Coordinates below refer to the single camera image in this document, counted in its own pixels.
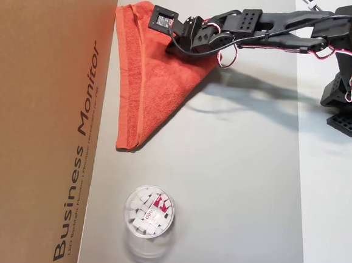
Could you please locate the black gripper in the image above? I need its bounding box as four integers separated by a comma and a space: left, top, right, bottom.
165, 13, 216, 58

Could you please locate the orange terry towel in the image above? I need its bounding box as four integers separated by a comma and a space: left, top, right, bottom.
104, 0, 226, 159

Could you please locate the grey desk mat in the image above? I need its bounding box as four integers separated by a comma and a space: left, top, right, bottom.
77, 0, 327, 263

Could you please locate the clear plastic jar with erasers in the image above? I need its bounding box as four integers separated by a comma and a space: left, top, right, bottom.
119, 182, 181, 263

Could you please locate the brown cardboard monitor box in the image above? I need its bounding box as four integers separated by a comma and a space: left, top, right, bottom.
0, 0, 120, 263

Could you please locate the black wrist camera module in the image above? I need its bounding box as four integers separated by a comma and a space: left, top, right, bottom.
148, 4, 178, 33

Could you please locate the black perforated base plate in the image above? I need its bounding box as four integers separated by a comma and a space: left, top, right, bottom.
325, 111, 352, 139

